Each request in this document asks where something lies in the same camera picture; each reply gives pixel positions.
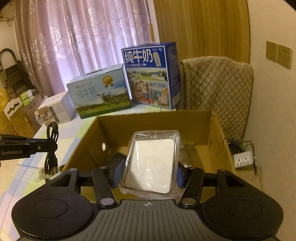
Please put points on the quilted beige chair cover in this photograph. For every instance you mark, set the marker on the quilted beige chair cover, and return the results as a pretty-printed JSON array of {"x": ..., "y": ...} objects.
[{"x": 221, "y": 85}]

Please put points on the white pad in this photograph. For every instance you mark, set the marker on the white pad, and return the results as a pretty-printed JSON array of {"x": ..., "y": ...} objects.
[{"x": 151, "y": 166}]

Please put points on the beige product box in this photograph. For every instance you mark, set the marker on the beige product box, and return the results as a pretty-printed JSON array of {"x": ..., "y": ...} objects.
[{"x": 58, "y": 108}]

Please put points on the cotton swabs bag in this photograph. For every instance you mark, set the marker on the cotton swabs bag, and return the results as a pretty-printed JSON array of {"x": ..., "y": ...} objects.
[{"x": 40, "y": 174}]

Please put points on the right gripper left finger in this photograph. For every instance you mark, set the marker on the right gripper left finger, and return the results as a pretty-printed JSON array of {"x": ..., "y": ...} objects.
[{"x": 103, "y": 192}]

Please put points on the black shaver box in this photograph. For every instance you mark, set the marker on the black shaver box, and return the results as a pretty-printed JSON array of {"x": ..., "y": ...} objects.
[{"x": 114, "y": 171}]

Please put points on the pink curtain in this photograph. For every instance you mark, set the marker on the pink curtain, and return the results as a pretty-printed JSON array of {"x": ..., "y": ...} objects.
[{"x": 59, "y": 40}]

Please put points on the brown cardboard boxes pile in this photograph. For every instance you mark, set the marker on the brown cardboard boxes pile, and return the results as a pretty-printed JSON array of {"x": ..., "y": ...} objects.
[{"x": 18, "y": 116}]

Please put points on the blue milk carton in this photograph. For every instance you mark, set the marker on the blue milk carton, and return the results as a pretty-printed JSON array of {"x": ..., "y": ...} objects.
[{"x": 153, "y": 74}]

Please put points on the brown cardboard box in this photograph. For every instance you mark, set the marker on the brown cardboard box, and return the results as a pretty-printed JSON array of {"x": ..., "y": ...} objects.
[{"x": 203, "y": 143}]

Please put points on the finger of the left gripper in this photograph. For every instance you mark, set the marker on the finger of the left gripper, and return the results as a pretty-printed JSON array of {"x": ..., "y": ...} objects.
[
  {"x": 39, "y": 147},
  {"x": 13, "y": 138}
]

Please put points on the double wall socket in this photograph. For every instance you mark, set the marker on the double wall socket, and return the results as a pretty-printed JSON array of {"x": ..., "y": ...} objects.
[{"x": 279, "y": 54}]

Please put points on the wooden door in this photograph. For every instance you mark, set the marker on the wooden door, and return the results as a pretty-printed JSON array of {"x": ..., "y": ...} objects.
[{"x": 205, "y": 28}]

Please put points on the green cow milk carton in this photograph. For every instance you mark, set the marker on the green cow milk carton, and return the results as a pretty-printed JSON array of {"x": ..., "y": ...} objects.
[{"x": 100, "y": 92}]

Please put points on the black folding rack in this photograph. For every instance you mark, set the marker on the black folding rack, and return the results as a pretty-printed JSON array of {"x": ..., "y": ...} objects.
[{"x": 15, "y": 79}]

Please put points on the white power strip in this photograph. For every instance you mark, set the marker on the white power strip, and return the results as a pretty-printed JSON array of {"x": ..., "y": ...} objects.
[{"x": 243, "y": 159}]

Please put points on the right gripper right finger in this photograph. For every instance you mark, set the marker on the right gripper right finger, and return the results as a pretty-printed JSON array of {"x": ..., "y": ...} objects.
[{"x": 191, "y": 181}]

